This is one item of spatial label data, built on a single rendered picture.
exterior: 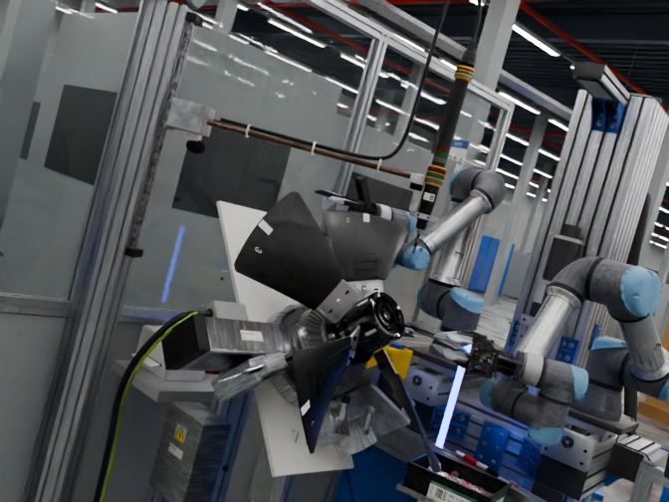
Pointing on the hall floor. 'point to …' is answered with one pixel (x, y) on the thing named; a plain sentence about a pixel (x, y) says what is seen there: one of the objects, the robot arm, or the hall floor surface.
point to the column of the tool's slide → (111, 266)
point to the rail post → (332, 486)
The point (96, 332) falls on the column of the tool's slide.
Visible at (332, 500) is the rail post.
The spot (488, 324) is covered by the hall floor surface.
